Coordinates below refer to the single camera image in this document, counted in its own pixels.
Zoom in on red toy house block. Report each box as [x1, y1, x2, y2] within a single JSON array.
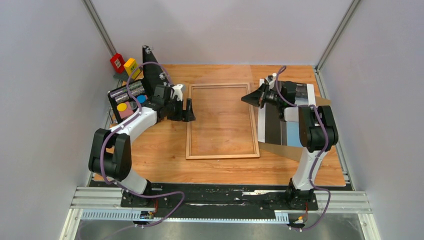
[[109, 53, 125, 74]]

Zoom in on wooden picture frame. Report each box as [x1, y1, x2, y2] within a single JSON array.
[[185, 82, 260, 160]]

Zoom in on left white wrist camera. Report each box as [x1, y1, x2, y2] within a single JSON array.
[[171, 84, 186, 102]]

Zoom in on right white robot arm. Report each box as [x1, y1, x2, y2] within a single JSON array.
[[241, 80, 339, 209]]

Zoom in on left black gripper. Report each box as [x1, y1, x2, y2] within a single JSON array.
[[164, 97, 195, 122]]

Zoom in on yellow toy house block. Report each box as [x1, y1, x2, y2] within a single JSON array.
[[123, 57, 141, 80]]

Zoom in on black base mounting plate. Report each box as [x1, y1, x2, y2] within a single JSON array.
[[120, 182, 319, 220]]

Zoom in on photo print white border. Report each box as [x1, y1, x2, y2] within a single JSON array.
[[256, 83, 316, 148]]

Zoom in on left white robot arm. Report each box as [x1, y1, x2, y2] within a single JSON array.
[[88, 84, 196, 207]]

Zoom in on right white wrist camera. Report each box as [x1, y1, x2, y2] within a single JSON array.
[[264, 73, 277, 89]]

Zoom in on blue round disc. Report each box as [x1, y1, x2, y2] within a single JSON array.
[[136, 95, 147, 104]]

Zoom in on aluminium rail frame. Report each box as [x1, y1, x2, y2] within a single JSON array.
[[60, 182, 381, 240]]

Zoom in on yellow round disc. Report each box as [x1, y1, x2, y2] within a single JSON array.
[[116, 103, 128, 112]]

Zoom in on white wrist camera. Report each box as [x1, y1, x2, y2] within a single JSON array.
[[264, 73, 277, 89], [171, 84, 186, 102]]

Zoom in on black open toy case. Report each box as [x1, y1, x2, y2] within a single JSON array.
[[107, 45, 173, 124]]

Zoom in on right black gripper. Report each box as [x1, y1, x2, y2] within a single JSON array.
[[241, 83, 284, 108]]

